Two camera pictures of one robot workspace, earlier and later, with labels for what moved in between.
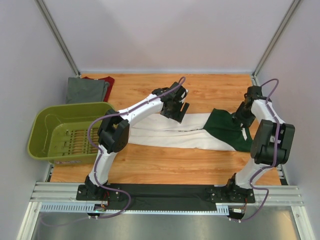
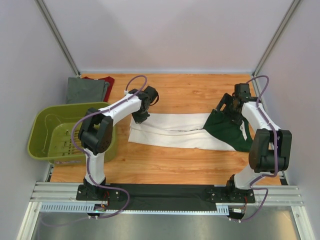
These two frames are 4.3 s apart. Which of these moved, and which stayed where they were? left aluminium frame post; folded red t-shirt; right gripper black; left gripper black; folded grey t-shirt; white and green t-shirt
Moved: right gripper black; left gripper black
Stayed: folded grey t-shirt; white and green t-shirt; folded red t-shirt; left aluminium frame post
